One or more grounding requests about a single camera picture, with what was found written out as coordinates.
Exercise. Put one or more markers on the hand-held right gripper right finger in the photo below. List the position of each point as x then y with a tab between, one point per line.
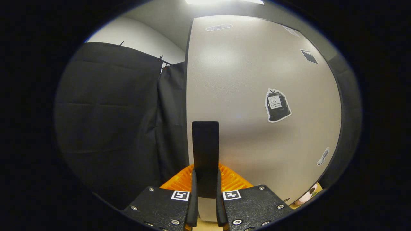
253	208

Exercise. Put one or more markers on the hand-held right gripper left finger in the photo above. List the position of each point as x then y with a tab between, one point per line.
160	208

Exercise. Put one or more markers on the white cabinet door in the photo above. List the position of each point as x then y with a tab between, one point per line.
244	80

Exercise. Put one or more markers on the pink plush toy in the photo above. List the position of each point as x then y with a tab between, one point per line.
305	197

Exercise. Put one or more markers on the black backdrop cloth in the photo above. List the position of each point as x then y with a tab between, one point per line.
112	122

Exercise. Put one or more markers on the ceiling light panel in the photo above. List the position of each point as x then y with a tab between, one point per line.
224	1

